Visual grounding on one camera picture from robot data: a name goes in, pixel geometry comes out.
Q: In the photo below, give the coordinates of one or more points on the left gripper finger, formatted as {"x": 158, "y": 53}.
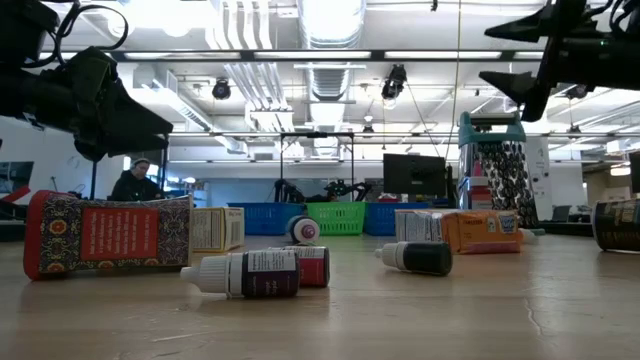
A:
{"x": 140, "y": 117}
{"x": 130, "y": 145}

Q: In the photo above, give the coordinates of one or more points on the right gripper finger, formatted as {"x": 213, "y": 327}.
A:
{"x": 515, "y": 85}
{"x": 525, "y": 25}

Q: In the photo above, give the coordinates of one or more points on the pink-capped red gel bottle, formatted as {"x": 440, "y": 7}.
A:
{"x": 480, "y": 192}

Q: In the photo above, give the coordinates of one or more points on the yellow food box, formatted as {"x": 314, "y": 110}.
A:
{"x": 217, "y": 229}

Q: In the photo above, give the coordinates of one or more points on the orange food box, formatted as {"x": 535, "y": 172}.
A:
{"x": 480, "y": 231}

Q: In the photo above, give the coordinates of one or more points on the purple-capped gel bottle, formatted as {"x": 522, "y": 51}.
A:
{"x": 304, "y": 231}

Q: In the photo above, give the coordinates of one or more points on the black background robot arm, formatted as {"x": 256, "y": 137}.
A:
{"x": 287, "y": 192}
{"x": 345, "y": 190}

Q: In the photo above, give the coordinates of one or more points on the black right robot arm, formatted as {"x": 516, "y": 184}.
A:
{"x": 634, "y": 65}

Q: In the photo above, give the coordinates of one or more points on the person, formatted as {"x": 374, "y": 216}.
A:
{"x": 134, "y": 187}

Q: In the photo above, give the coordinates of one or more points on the black ceiling spotlight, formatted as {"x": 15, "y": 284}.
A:
{"x": 394, "y": 82}
{"x": 221, "y": 90}

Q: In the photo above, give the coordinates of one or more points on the red patterned box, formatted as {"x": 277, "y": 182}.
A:
{"x": 120, "y": 235}

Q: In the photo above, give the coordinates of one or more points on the red object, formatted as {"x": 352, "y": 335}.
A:
{"x": 17, "y": 194}

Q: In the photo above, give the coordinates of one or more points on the dark monitor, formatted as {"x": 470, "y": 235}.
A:
{"x": 635, "y": 172}

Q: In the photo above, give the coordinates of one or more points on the black computer monitor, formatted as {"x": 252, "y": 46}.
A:
{"x": 414, "y": 175}

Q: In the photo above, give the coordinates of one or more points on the blue plastic basket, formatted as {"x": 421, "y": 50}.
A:
{"x": 380, "y": 219}
{"x": 267, "y": 219}

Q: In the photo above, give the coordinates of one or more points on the small purple dropper bottle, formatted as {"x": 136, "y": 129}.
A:
{"x": 265, "y": 275}

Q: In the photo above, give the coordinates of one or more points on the small dark dropper bottle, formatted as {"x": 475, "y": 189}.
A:
{"x": 425, "y": 258}

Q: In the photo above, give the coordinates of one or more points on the green plastic basket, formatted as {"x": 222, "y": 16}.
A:
{"x": 337, "y": 217}

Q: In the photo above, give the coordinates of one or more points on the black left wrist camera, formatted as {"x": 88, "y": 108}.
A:
{"x": 25, "y": 25}

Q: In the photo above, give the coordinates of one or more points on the dark wall screen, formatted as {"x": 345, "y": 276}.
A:
{"x": 15, "y": 175}

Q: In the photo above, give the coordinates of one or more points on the black metal frame stand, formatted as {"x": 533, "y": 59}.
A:
{"x": 300, "y": 134}

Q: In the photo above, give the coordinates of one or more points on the silver ventilation duct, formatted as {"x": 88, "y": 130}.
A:
{"x": 330, "y": 82}

